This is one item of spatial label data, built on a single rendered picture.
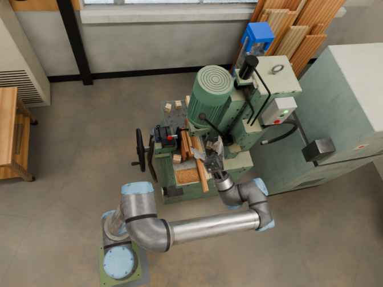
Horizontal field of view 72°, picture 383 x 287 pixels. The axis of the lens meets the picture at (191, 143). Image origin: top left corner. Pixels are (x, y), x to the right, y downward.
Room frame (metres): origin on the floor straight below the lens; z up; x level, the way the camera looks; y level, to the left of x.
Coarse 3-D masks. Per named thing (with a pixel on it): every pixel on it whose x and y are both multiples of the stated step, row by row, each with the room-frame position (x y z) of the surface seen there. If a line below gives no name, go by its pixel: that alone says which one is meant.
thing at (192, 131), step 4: (188, 124) 0.80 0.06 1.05; (188, 128) 0.79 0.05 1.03; (192, 128) 0.78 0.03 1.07; (204, 128) 0.81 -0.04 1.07; (208, 128) 0.82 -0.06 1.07; (188, 132) 0.78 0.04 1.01; (192, 132) 0.76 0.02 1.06; (196, 132) 0.77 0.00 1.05; (200, 132) 0.79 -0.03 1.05; (204, 132) 0.80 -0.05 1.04
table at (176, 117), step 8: (160, 104) 0.97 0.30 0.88; (184, 104) 1.03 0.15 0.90; (168, 112) 0.92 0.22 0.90; (176, 112) 0.95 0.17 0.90; (184, 112) 0.97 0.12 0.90; (168, 120) 0.87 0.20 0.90; (176, 120) 0.89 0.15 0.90; (184, 120) 0.91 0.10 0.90; (176, 128) 0.83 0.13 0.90; (176, 152) 0.67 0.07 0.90; (192, 160) 0.66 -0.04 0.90; (176, 168) 0.57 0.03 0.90; (184, 168) 0.59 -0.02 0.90; (176, 184) 0.48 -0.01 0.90; (184, 184) 0.49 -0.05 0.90; (192, 184) 0.52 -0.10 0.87
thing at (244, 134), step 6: (246, 120) 0.81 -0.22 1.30; (252, 120) 0.82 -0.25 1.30; (240, 126) 0.79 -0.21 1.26; (246, 126) 0.77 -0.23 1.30; (252, 126) 0.79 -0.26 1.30; (258, 126) 0.80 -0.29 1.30; (234, 132) 0.80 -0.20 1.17; (240, 132) 0.77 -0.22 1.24; (246, 132) 0.74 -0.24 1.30; (252, 132) 0.76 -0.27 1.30; (258, 132) 0.77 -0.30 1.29; (240, 138) 0.74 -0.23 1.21; (246, 138) 0.75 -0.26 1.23; (252, 138) 0.77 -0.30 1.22; (240, 144) 0.74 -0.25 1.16
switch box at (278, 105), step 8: (272, 104) 0.84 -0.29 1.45; (280, 104) 0.83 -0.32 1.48; (288, 104) 0.85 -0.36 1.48; (264, 112) 0.85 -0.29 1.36; (272, 112) 0.82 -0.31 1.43; (280, 112) 0.82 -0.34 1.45; (288, 112) 0.84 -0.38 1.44; (264, 120) 0.82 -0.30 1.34; (272, 120) 0.82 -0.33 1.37; (280, 120) 0.84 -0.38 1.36
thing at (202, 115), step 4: (200, 116) 0.64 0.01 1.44; (204, 116) 0.64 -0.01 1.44; (208, 120) 0.67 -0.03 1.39; (212, 124) 0.68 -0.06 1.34; (216, 128) 0.70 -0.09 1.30; (220, 132) 0.72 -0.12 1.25; (224, 136) 0.74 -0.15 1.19; (228, 136) 0.77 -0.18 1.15; (232, 136) 0.79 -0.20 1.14; (224, 140) 0.75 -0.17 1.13; (228, 140) 0.75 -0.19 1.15; (232, 140) 0.76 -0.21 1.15; (224, 144) 0.73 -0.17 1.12; (228, 144) 0.74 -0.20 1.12; (232, 144) 0.75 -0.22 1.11
